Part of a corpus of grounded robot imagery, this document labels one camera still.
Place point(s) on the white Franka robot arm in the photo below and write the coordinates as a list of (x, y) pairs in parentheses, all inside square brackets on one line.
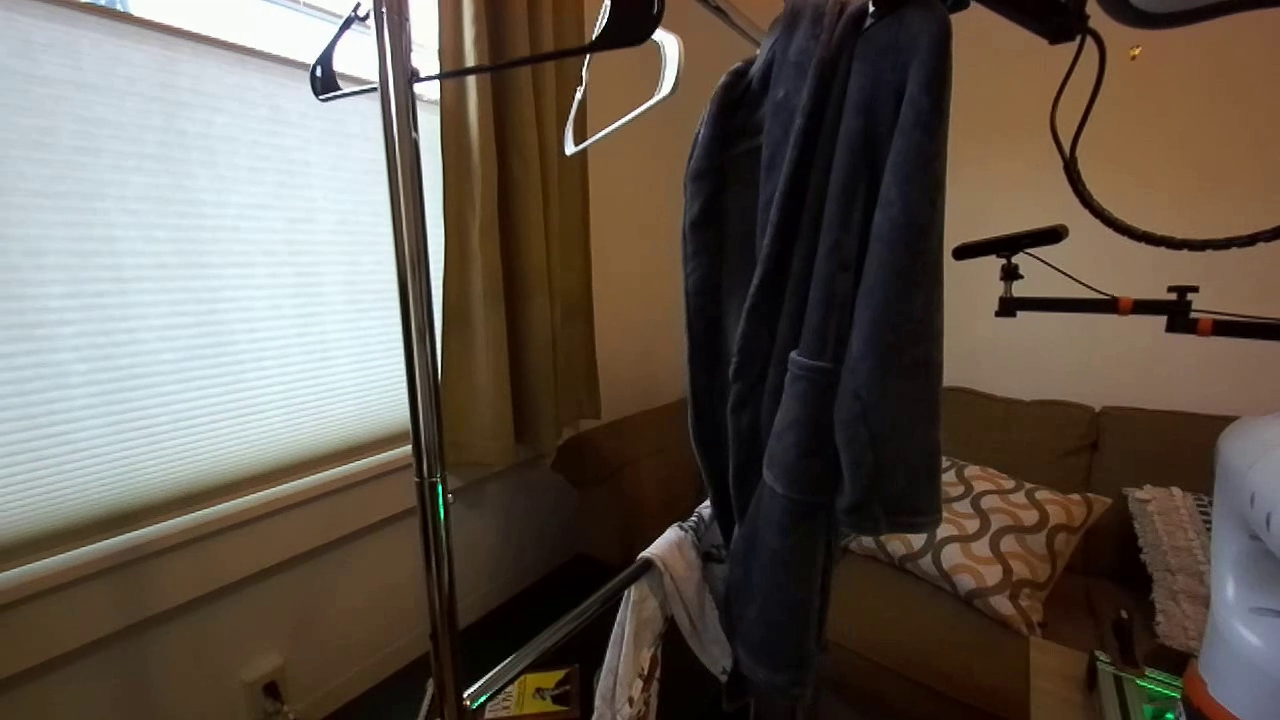
[(1239, 675)]

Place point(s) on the white plastic coat hanger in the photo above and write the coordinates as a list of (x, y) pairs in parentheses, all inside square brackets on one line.
[(623, 24)]

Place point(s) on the olive green curtain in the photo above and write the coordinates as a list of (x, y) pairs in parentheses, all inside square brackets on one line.
[(519, 264)]

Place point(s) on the yellow box on floor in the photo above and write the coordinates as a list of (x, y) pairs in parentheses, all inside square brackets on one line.
[(547, 694)]

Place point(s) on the chrome garment rack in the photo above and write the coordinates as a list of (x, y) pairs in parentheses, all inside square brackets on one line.
[(447, 696)]

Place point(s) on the brown fabric sofa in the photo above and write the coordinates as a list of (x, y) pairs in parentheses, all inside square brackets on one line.
[(931, 655)]

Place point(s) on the wavy patterned brown pillow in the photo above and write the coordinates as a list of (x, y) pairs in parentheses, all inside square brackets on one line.
[(998, 546)]

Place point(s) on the white window blind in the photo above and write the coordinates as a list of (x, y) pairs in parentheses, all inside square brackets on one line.
[(195, 270)]

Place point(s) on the white knitted fringed pillow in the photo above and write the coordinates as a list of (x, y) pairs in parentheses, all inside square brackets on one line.
[(1174, 530)]

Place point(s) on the white patterned cloth on rail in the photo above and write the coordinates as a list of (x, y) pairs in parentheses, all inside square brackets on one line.
[(669, 593)]

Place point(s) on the black camera on boom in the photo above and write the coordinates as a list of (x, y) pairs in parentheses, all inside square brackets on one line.
[(1009, 241)]

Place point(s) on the wall power outlet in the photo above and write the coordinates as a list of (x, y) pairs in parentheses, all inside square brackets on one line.
[(266, 694)]

